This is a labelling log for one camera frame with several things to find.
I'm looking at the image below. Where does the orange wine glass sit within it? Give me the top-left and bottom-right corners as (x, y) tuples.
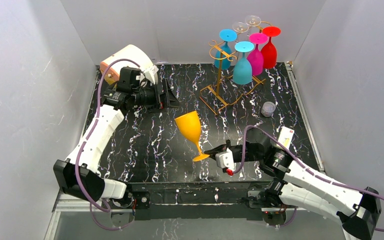
(174, 110), (210, 162)

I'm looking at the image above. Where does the teal wine glass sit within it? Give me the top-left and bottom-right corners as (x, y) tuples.
(232, 41), (254, 85)

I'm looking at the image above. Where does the magenta wine glass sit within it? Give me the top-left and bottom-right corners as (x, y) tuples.
(247, 33), (269, 76)

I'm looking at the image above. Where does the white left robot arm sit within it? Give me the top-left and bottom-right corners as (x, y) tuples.
(53, 67), (180, 202)

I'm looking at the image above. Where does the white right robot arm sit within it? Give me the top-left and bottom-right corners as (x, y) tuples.
(205, 126), (382, 240)

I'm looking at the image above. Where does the gold wine glass rack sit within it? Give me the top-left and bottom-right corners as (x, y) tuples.
(199, 20), (273, 116)

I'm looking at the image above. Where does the blue wine glass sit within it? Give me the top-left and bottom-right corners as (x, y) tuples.
(214, 29), (237, 70)

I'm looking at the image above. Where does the red wine glass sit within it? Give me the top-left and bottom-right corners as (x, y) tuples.
(260, 26), (281, 69)

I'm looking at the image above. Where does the clear wine glass front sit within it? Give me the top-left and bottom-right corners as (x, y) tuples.
(232, 21), (250, 43)

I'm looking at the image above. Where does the clear wine glass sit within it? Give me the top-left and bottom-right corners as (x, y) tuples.
(245, 15), (261, 28)
(232, 21), (250, 43)

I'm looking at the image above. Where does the clear wine glass rear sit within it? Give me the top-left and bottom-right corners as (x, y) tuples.
(245, 15), (261, 28)

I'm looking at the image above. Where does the long white green box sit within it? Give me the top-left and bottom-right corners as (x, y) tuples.
(277, 126), (295, 149)

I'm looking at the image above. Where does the small grey glitter jar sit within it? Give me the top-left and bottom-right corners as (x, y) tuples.
(260, 101), (276, 118)

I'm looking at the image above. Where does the round beige box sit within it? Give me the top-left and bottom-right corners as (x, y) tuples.
(99, 44), (155, 85)

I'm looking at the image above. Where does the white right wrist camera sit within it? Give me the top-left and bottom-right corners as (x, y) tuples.
(215, 148), (235, 176)

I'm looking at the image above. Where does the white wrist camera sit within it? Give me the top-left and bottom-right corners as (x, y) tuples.
(140, 65), (159, 85)
(215, 148), (235, 176)

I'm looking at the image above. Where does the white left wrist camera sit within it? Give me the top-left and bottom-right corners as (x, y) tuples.
(140, 65), (159, 85)

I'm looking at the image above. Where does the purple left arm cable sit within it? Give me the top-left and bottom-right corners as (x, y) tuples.
(74, 58), (142, 232)

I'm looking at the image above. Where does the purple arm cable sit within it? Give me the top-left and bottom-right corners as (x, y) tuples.
(74, 58), (142, 232)
(233, 124), (384, 233)

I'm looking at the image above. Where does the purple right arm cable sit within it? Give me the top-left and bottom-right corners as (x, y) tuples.
(233, 124), (384, 233)

